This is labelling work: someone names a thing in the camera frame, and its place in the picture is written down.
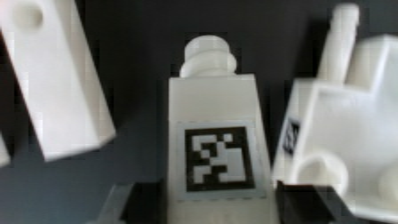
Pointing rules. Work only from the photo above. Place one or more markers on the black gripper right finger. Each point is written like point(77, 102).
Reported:
point(310, 205)

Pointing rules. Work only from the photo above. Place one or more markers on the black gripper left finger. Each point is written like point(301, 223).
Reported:
point(134, 204)

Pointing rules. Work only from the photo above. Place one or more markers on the white chair leg block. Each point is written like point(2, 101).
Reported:
point(219, 182)

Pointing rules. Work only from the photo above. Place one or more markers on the white chair seat part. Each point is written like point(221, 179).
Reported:
point(338, 143)

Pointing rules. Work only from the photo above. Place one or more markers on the white chair leg with tag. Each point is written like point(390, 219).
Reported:
point(340, 42)

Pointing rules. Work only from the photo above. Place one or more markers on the white chair back frame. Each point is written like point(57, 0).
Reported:
point(57, 77)

